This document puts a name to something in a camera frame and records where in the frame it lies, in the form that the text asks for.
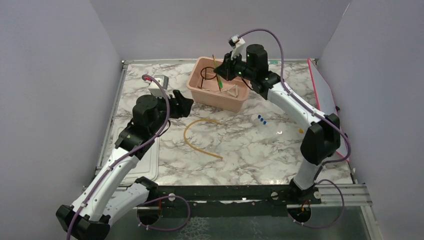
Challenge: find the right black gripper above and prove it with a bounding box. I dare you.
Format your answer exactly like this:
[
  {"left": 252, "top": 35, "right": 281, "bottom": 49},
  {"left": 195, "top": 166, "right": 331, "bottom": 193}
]
[{"left": 213, "top": 50, "right": 255, "bottom": 82}]

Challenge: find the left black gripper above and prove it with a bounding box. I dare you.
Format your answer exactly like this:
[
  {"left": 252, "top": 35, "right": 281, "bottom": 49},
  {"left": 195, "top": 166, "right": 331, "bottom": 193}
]
[{"left": 150, "top": 89, "right": 194, "bottom": 135}]

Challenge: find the black wire tripod stand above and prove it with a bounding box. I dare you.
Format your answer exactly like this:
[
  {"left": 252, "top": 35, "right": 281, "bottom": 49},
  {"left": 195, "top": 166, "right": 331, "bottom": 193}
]
[{"left": 198, "top": 66, "right": 219, "bottom": 89}]

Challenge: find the pink plastic bin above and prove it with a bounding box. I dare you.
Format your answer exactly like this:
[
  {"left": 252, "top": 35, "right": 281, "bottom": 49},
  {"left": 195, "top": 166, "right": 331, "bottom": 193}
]
[{"left": 186, "top": 56, "right": 250, "bottom": 113}]

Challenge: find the yellow rubber tube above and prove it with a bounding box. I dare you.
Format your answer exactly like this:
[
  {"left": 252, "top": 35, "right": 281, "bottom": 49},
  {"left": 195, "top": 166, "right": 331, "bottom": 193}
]
[{"left": 183, "top": 118, "right": 224, "bottom": 160}]

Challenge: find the white plastic tray lid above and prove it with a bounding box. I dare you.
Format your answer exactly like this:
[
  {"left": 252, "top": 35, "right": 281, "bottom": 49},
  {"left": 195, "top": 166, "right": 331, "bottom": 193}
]
[{"left": 103, "top": 122, "right": 161, "bottom": 186}]

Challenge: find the red yellow green spoon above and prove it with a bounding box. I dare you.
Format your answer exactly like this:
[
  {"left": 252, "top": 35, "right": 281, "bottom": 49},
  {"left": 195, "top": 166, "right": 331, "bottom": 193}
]
[{"left": 212, "top": 54, "right": 223, "bottom": 92}]

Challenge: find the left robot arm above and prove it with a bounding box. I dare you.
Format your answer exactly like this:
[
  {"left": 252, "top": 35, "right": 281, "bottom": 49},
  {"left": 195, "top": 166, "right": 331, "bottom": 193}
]
[{"left": 56, "top": 90, "right": 194, "bottom": 240}]

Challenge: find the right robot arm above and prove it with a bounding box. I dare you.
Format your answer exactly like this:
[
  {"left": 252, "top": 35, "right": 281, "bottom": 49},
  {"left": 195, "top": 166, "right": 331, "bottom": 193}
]
[{"left": 214, "top": 44, "right": 341, "bottom": 204}]

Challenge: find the pink framed whiteboard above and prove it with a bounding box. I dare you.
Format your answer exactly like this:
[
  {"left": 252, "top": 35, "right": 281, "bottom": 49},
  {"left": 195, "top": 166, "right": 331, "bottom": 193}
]
[{"left": 307, "top": 58, "right": 351, "bottom": 163}]

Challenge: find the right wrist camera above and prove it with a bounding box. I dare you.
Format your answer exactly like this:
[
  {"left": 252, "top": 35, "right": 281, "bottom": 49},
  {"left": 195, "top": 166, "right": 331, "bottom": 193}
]
[{"left": 228, "top": 34, "right": 246, "bottom": 60}]

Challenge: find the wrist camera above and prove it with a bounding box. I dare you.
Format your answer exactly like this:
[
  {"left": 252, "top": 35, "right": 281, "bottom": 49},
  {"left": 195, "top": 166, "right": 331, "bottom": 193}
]
[
  {"left": 228, "top": 34, "right": 246, "bottom": 60},
  {"left": 141, "top": 74, "right": 169, "bottom": 98}
]

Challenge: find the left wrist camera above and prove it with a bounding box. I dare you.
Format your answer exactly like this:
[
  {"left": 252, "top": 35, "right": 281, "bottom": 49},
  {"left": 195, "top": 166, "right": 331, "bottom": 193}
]
[{"left": 141, "top": 74, "right": 169, "bottom": 98}]

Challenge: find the black base frame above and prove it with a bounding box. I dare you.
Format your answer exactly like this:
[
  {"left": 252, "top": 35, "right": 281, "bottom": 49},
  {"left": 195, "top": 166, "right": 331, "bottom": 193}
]
[{"left": 95, "top": 177, "right": 321, "bottom": 224}]

